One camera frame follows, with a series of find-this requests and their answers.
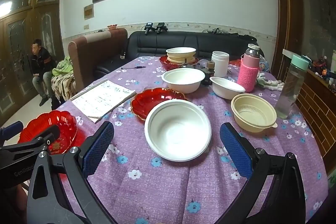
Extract white paper bowl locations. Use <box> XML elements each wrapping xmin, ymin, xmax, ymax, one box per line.
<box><xmin>162</xmin><ymin>68</ymin><xmax>205</xmax><ymax>94</ymax></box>
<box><xmin>144</xmin><ymin>100</ymin><xmax>212</xmax><ymax>162</ymax></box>
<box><xmin>210</xmin><ymin>76</ymin><xmax>245</xmax><ymax>100</ymax></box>

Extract brown armchair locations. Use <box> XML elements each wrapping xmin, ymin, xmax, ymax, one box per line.
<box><xmin>68</xmin><ymin>28</ymin><xmax>127</xmax><ymax>92</ymax></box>

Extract white work gloves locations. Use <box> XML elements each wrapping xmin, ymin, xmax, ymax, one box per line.
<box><xmin>256</xmin><ymin>72</ymin><xmax>284</xmax><ymax>91</ymax></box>

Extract white plastic jar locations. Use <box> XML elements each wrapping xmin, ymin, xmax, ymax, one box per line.
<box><xmin>211</xmin><ymin>51</ymin><xmax>230</xmax><ymax>77</ymax></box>

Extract red plate with gold rim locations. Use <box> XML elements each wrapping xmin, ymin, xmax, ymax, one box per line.
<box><xmin>130</xmin><ymin>88</ymin><xmax>186</xmax><ymax>121</ymax></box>

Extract purple floral tablecloth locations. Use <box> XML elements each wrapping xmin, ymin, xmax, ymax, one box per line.
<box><xmin>52</xmin><ymin>56</ymin><xmax>329</xmax><ymax>224</ymax></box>

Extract dark wooden doors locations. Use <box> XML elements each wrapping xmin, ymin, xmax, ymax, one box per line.
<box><xmin>1</xmin><ymin>0</ymin><xmax>64</xmax><ymax>123</ymax></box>

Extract beige plastic bowl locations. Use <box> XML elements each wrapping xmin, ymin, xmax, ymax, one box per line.
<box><xmin>231</xmin><ymin>93</ymin><xmax>278</xmax><ymax>134</ymax></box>

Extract seated man in black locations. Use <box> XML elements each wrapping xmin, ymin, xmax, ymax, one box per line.
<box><xmin>30</xmin><ymin>39</ymin><xmax>60</xmax><ymax>110</ymax></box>

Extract bottle with pink knit sleeve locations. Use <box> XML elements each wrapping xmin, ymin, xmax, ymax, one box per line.
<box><xmin>237</xmin><ymin>44</ymin><xmax>260</xmax><ymax>92</ymax></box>

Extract large red plate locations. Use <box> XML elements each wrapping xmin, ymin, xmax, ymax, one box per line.
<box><xmin>18</xmin><ymin>110</ymin><xmax>77</xmax><ymax>155</ymax></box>

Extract stack of bowls on red plate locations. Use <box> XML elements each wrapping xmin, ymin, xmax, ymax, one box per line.
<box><xmin>159</xmin><ymin>47</ymin><xmax>199</xmax><ymax>71</ymax></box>

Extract black gadgets on sofa back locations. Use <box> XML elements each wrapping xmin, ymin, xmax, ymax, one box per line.
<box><xmin>144</xmin><ymin>22</ymin><xmax>168</xmax><ymax>35</ymax></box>

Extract open notebook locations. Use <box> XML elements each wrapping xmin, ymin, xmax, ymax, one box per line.
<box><xmin>71</xmin><ymin>79</ymin><xmax>136</xmax><ymax>123</ymax></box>

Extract black leather sofa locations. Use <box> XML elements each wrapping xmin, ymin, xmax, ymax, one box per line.
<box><xmin>93</xmin><ymin>31</ymin><xmax>257</xmax><ymax>80</ymax></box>

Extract black pen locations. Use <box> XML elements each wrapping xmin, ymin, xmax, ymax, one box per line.
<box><xmin>121</xmin><ymin>66</ymin><xmax>146</xmax><ymax>70</ymax></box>

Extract small dark jar with cork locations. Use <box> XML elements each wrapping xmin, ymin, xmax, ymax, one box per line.
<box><xmin>202</xmin><ymin>61</ymin><xmax>215</xmax><ymax>86</ymax></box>

